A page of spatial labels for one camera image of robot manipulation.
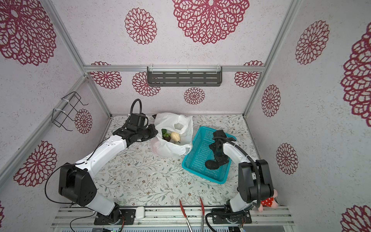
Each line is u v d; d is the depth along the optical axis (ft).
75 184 1.40
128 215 2.43
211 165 2.88
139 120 2.14
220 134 2.49
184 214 2.46
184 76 3.13
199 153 3.21
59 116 2.39
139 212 2.49
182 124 3.21
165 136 3.31
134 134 2.05
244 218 2.35
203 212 2.54
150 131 2.45
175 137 3.28
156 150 2.93
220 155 2.63
